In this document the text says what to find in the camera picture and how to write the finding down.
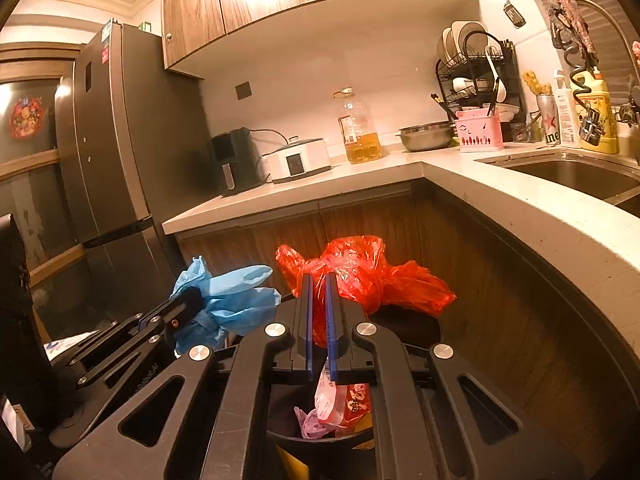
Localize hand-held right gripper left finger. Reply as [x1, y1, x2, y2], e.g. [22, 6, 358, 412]
[52, 272, 321, 480]

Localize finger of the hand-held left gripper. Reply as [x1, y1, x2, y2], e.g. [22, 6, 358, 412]
[50, 287, 205, 372]
[74, 317, 184, 394]

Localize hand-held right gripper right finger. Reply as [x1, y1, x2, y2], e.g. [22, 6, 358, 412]
[325, 272, 586, 480]

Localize blue rubber glove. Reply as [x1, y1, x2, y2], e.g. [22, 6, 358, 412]
[170, 255, 282, 356]

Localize red and white plastic bag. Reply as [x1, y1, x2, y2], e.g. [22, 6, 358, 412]
[313, 360, 374, 432]

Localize black trash bin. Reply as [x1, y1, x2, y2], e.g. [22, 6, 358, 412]
[220, 302, 444, 480]

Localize purple plastic bag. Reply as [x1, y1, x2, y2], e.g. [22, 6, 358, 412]
[293, 406, 327, 439]

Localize grey refrigerator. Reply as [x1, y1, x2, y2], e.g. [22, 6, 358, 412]
[52, 22, 212, 312]

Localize black air fryer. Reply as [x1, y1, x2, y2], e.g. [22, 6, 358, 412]
[207, 127, 264, 197]

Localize white slow cooker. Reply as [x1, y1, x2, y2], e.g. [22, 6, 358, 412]
[259, 134, 334, 185]

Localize wooden lower cabinets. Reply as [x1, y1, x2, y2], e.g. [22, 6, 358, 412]
[174, 179, 622, 413]

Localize wooden cabinets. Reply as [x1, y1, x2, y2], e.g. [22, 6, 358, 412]
[160, 0, 479, 81]
[174, 179, 622, 413]

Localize cooking oil bottle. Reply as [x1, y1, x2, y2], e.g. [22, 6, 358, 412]
[333, 87, 384, 165]

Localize wooden glass sliding door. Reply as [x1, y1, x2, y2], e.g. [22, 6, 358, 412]
[0, 42, 87, 313]

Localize steel bowl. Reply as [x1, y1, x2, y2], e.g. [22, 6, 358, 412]
[396, 122, 459, 154]

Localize light stone kitchen counter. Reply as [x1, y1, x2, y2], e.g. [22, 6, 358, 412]
[162, 142, 640, 367]

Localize red round door decoration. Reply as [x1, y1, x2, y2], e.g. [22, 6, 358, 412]
[8, 97, 47, 140]

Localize pink utensil holder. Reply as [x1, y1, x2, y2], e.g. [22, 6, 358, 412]
[453, 109, 505, 154]

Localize steel sink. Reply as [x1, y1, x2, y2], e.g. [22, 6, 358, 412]
[474, 154, 640, 207]

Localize black dish rack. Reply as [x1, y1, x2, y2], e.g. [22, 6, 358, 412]
[434, 20, 526, 144]

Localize beer can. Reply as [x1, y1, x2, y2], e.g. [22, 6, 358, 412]
[535, 92, 564, 147]

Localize white pump bottle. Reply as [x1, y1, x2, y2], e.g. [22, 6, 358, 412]
[552, 69, 582, 149]

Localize wooden upper cabinets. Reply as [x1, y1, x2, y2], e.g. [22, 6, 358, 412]
[160, 0, 479, 81]

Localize yellow detergent bottle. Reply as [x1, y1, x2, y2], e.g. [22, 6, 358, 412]
[569, 67, 619, 155]

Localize kitchen faucet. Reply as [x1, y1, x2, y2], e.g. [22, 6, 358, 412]
[547, 0, 640, 126]

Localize black power cable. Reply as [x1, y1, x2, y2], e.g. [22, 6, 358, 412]
[247, 127, 289, 147]

